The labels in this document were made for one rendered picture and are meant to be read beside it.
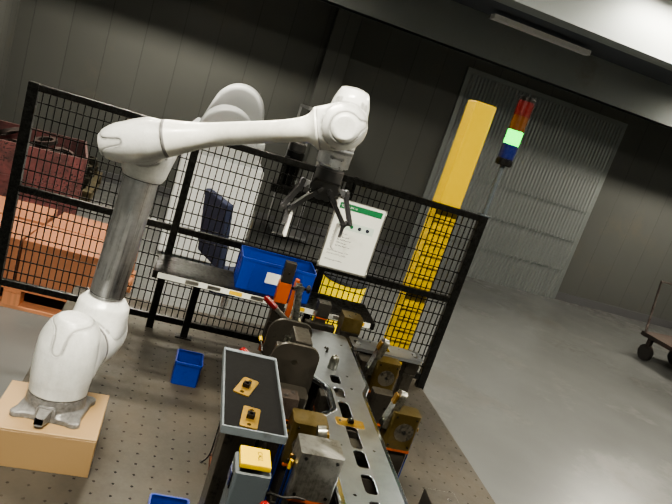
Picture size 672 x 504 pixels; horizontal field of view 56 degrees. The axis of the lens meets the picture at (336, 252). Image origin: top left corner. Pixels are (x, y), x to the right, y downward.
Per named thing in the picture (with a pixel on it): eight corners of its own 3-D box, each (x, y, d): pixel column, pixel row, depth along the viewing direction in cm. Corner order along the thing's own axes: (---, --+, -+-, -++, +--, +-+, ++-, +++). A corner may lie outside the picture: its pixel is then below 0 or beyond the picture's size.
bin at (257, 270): (307, 304, 256) (317, 275, 253) (233, 287, 248) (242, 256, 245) (303, 290, 271) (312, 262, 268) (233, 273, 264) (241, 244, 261)
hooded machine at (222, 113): (233, 255, 652) (273, 117, 619) (238, 277, 591) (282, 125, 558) (157, 237, 630) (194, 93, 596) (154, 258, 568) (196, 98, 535)
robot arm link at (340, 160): (357, 153, 165) (350, 175, 166) (351, 148, 173) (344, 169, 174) (324, 143, 162) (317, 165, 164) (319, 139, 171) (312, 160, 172)
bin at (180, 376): (196, 388, 232) (202, 367, 230) (169, 383, 230) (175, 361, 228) (198, 374, 242) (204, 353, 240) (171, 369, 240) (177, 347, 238)
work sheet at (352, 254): (365, 278, 277) (388, 211, 269) (316, 265, 271) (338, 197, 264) (364, 276, 278) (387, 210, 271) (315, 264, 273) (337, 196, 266)
